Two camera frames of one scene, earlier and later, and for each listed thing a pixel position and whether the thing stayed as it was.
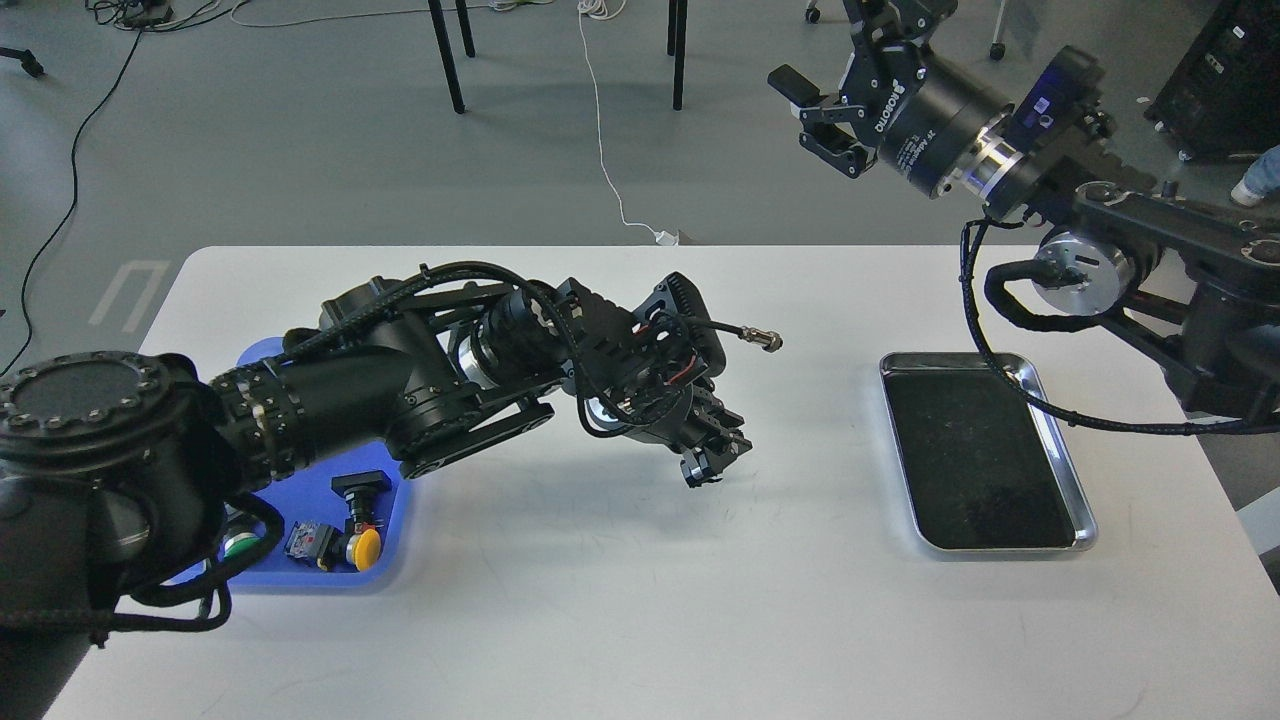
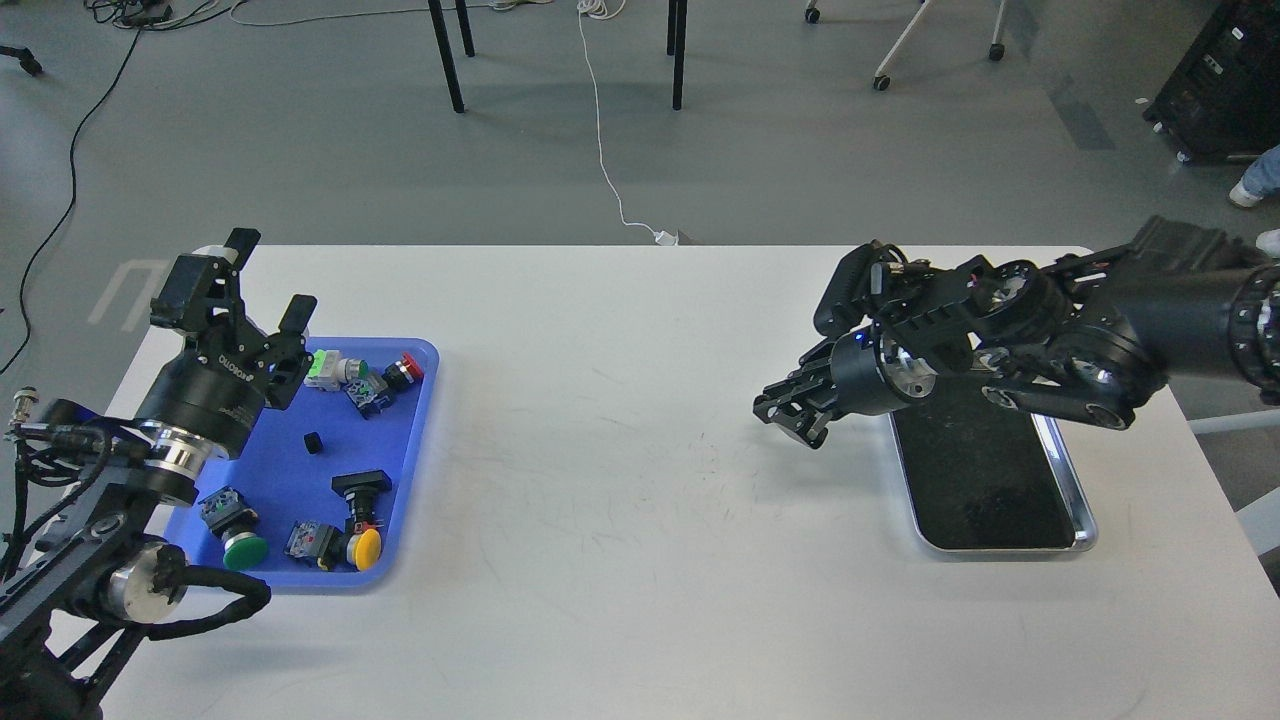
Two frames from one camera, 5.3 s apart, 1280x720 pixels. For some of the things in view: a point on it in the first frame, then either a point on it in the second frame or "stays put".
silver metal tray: x=983 y=468 stays put
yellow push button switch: x=363 y=549 stays put
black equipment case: x=1224 y=102 stays put
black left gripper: x=696 y=419 -> x=226 y=375
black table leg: x=445 y=48 stays put
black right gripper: x=913 y=108 -> x=861 y=373
